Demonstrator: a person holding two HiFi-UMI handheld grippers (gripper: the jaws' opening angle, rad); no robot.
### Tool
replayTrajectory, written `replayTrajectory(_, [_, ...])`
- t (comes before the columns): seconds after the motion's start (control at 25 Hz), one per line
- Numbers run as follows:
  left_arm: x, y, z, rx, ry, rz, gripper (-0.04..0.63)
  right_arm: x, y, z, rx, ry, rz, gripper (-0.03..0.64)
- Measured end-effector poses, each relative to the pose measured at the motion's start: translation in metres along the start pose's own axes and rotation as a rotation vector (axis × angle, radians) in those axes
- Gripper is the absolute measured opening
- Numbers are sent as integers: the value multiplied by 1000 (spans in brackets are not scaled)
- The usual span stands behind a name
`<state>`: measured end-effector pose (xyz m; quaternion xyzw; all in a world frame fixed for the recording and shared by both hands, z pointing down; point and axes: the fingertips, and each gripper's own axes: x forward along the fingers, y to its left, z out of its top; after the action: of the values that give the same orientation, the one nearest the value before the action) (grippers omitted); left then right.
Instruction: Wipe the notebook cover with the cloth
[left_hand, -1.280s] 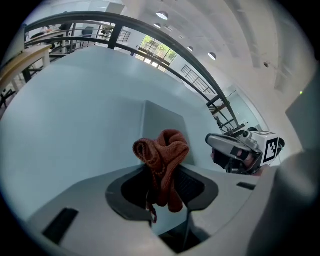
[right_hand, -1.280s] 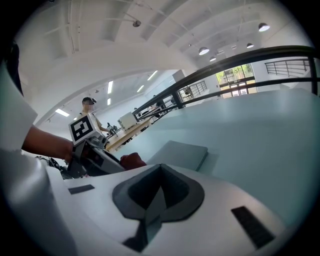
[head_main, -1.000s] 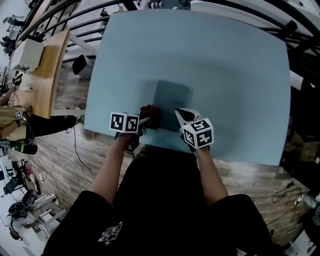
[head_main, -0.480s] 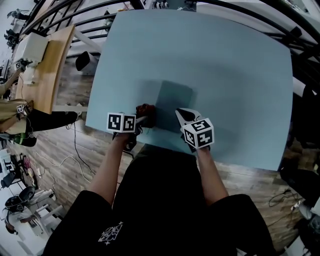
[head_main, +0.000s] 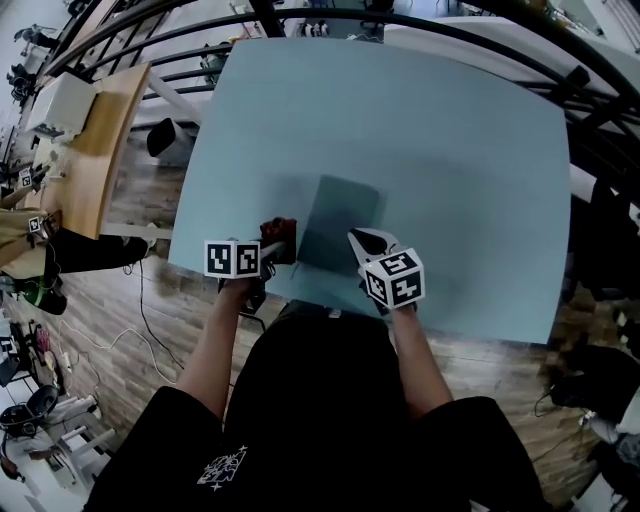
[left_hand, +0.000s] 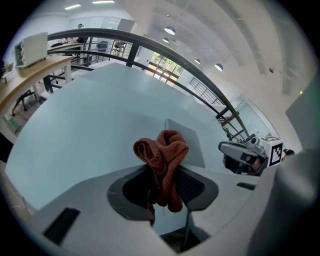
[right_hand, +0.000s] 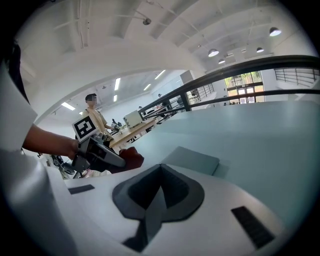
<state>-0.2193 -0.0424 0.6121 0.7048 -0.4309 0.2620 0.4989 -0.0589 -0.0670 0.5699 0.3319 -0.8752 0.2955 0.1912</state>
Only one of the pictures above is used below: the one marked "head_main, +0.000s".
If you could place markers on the red-brown cloth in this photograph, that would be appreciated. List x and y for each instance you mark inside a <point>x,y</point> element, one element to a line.
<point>280,235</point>

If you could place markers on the black bag on floor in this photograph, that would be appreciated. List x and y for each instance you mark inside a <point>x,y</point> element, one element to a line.
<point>590,380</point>

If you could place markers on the wooden table with white legs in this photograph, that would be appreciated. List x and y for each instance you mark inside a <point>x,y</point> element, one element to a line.
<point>100,165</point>

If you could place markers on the grey bin with black bag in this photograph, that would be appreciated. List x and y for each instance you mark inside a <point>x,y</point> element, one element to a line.
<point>162,140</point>

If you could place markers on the black metal railing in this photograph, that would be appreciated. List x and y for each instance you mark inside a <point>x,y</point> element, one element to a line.
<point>267,20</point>

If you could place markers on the person's right forearm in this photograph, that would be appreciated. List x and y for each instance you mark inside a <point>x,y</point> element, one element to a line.
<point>420,360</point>

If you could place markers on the person's black t-shirt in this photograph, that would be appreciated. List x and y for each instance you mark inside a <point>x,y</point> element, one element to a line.
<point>310,400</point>

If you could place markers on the grey-green pad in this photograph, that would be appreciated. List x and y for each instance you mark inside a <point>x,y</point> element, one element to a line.
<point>340,220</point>

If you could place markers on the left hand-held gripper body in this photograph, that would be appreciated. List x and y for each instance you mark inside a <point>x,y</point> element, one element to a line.
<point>230,260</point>

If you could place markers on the black garment on chair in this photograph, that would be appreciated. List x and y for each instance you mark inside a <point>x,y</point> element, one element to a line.
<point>600,240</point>

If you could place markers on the person's left forearm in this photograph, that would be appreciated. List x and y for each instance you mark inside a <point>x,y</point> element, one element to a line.
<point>210,345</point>

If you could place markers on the white box appliance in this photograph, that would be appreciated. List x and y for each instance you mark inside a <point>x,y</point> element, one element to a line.
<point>60,105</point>

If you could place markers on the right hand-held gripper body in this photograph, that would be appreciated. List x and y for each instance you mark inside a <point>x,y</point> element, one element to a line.
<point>395,285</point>

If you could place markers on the white metal frame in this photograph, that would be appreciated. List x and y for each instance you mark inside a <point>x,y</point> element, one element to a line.
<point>75,440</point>

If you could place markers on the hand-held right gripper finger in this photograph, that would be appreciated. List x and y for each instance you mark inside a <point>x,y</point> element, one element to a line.
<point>392,245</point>
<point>357,250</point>

